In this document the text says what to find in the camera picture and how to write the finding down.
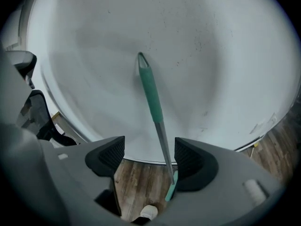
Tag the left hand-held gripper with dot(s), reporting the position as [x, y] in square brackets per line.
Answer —
[21, 154]

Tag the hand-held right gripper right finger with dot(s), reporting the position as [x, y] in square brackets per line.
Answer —
[223, 196]

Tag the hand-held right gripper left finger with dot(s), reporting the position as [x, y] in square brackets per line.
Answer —
[82, 192]

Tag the black mesh office chair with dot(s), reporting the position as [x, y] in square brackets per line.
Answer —
[40, 116]

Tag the person's black trousers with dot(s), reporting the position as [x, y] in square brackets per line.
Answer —
[141, 222]

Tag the person's white shoe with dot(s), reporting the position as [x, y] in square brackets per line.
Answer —
[148, 212]

